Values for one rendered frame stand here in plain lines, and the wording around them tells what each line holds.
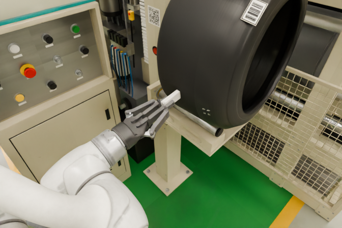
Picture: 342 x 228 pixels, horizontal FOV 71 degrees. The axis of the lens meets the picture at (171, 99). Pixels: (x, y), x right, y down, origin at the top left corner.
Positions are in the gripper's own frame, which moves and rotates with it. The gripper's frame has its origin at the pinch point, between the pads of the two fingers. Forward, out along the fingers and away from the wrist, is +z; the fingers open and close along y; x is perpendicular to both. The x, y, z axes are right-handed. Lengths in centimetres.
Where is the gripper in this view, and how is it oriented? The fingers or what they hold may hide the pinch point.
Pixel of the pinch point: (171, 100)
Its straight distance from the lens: 74.8
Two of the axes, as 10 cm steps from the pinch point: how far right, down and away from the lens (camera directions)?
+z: 7.2, -5.5, 4.3
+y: -6.9, -4.7, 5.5
